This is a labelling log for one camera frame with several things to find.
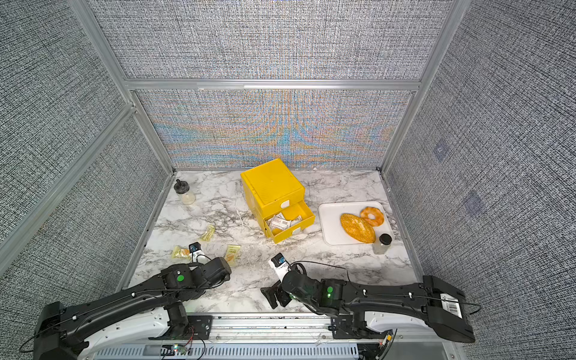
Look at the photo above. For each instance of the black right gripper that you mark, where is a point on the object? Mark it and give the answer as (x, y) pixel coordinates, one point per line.
(278, 290)

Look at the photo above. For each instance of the yellow cookie packet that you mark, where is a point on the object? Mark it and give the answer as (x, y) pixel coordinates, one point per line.
(232, 252)
(181, 253)
(208, 234)

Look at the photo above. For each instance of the white cookie packet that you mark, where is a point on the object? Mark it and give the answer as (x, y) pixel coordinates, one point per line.
(295, 221)
(279, 222)

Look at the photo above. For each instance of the yellow plastic drawer cabinet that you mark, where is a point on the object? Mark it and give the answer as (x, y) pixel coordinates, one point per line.
(271, 188)

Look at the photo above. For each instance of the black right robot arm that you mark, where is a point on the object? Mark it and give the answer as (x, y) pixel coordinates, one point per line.
(435, 302)

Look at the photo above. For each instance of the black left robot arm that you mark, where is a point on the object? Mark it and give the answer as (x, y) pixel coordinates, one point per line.
(150, 309)

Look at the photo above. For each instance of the white plastic tray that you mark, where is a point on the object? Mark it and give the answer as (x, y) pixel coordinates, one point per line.
(332, 231)

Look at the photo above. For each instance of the crumb-coated oval bread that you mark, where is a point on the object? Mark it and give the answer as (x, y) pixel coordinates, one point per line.
(358, 228)

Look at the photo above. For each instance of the glass jar black lid right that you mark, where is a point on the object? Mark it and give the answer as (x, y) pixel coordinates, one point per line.
(382, 244)

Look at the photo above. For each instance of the glass jar black lid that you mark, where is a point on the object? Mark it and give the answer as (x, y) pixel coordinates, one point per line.
(183, 190)
(382, 244)

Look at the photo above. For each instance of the glass jar black lid left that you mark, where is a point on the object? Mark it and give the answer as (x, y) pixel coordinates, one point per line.
(183, 190)

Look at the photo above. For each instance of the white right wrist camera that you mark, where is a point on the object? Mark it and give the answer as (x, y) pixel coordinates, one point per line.
(280, 266)

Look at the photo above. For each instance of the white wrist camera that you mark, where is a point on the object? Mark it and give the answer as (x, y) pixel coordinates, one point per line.
(195, 251)
(280, 266)

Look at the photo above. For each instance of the aluminium front rail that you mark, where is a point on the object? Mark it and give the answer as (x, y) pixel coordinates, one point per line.
(292, 327)

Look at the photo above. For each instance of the white slotted cable duct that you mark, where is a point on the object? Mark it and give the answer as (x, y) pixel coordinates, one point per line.
(232, 351)

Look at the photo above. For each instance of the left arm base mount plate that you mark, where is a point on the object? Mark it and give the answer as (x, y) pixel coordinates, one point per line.
(198, 327)

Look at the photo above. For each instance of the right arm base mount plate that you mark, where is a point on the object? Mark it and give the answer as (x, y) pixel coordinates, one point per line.
(344, 327)

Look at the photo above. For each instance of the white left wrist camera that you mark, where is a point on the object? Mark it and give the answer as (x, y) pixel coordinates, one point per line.
(195, 251)

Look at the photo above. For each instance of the glazed twisted ring bread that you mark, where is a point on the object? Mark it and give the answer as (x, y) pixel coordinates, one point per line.
(373, 216)

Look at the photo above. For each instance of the aluminium enclosure frame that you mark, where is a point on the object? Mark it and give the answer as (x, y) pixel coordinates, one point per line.
(27, 228)

